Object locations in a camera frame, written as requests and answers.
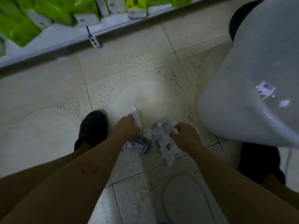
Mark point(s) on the person's left hand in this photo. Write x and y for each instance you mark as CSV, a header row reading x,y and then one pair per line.
x,y
126,129

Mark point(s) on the person's right hand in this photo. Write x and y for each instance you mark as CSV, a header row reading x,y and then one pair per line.
x,y
188,138

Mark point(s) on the person's left fingers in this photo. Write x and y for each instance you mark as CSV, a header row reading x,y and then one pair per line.
x,y
130,119

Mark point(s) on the person's right fingers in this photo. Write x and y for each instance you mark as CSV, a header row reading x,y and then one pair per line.
x,y
177,130

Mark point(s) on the white plastic wrapper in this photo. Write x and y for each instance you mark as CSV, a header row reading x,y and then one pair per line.
x,y
163,139

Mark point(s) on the person's left forearm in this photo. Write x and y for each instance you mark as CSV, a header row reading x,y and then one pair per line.
x,y
81,181

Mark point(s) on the person's right forearm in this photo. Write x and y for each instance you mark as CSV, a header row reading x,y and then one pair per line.
x,y
233,191

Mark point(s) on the crumpled dark printed wrapper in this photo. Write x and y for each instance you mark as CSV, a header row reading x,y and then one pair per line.
x,y
139,145

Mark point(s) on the black left shoe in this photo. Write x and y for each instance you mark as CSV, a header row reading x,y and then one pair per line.
x,y
93,129

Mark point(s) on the black shoe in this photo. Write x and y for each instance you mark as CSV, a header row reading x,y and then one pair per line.
x,y
93,129
259,160

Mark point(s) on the hanging shelf price tag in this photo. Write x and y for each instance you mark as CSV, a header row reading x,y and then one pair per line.
x,y
94,40

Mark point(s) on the black right shoe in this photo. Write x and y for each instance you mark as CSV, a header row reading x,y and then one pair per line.
x,y
259,160

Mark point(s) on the large white plastic basin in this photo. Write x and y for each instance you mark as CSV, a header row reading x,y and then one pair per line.
x,y
247,67

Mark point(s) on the white printed sticker scrap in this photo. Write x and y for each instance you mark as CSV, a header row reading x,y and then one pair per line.
x,y
265,89

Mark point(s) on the person's left leg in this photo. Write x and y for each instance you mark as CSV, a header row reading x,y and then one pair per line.
x,y
35,172

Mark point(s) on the person's leg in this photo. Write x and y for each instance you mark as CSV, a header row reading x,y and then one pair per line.
x,y
280,188
35,172

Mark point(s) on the small white paper scrap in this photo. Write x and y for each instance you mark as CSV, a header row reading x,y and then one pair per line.
x,y
284,103

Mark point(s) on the white store shelf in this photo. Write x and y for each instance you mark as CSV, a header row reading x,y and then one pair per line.
x,y
58,34

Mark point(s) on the person's right leg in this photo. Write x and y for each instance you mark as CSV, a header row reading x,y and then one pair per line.
x,y
280,188

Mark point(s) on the row of green packets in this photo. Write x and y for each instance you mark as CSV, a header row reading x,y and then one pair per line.
x,y
14,25

